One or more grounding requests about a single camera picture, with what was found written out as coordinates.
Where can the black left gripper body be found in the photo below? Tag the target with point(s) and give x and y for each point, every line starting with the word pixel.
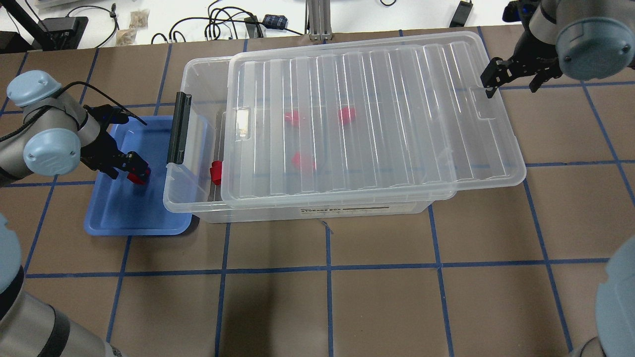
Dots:
pixel 100 153

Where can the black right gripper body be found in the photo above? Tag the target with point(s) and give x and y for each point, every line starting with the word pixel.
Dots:
pixel 528 63

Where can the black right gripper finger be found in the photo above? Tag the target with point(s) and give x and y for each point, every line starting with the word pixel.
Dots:
pixel 541 76
pixel 496 74

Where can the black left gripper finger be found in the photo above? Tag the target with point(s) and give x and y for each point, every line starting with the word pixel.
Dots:
pixel 136 162
pixel 111 171

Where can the clear ribbed box lid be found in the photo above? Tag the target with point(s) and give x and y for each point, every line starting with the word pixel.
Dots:
pixel 480 136

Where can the red block with stud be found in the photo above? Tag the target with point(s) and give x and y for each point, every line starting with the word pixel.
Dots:
pixel 139 177

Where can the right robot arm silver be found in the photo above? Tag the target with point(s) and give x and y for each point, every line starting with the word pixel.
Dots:
pixel 584 40

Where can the red block middle in box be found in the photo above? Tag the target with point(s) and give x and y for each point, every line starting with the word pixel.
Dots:
pixel 346 115

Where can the red block in box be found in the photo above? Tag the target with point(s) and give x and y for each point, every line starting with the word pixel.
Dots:
pixel 346 115
pixel 292 118
pixel 305 163

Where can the red block lower in box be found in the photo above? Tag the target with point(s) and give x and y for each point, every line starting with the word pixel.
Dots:
pixel 305 163

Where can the red block upper in box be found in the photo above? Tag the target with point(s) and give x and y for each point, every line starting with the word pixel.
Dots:
pixel 292 118

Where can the clear plastic storage box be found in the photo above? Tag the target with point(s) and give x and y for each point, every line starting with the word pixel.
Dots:
pixel 393 158

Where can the blue plastic tray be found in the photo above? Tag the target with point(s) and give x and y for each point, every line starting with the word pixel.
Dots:
pixel 120 208

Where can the black power adapter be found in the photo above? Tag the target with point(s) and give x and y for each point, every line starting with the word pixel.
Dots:
pixel 461 14

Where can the black box latch handle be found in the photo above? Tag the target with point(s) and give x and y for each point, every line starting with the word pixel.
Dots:
pixel 179 131

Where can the red block near box wall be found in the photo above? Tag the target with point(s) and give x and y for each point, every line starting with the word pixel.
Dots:
pixel 215 172

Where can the aluminium frame post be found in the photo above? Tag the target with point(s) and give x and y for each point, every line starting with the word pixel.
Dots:
pixel 318 20

